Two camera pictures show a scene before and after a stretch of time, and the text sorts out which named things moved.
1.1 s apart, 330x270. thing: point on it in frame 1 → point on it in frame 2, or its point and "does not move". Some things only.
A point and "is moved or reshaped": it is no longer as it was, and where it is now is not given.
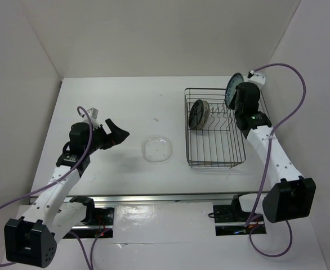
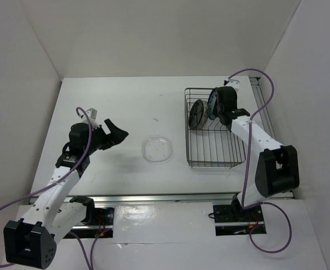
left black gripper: (115, 137) does not move
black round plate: (195, 114) does not move
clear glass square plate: (156, 149) does not move
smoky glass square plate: (206, 115) does not move
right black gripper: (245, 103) → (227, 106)
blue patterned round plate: (231, 89) is moved or reshaped
